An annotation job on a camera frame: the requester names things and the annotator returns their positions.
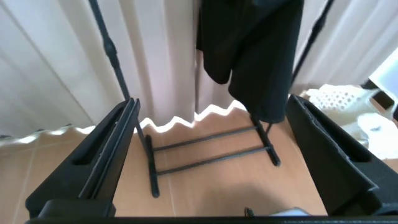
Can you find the white garment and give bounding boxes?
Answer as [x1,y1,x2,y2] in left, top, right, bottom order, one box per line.
[341,111,398,161]

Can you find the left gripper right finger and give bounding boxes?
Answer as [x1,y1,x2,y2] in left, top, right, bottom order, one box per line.
[285,94,398,217]

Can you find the white laundry basket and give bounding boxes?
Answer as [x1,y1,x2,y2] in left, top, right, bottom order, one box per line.
[300,83,398,133]

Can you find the black clothes rack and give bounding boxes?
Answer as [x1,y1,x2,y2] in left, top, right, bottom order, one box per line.
[88,0,335,198]

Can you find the white curtain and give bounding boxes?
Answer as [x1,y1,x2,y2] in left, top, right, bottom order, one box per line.
[0,0,398,139]

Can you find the black printed shorts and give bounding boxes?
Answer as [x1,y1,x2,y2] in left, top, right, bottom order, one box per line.
[195,0,305,124]

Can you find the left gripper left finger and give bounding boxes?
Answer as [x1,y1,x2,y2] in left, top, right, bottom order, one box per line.
[24,98,141,218]

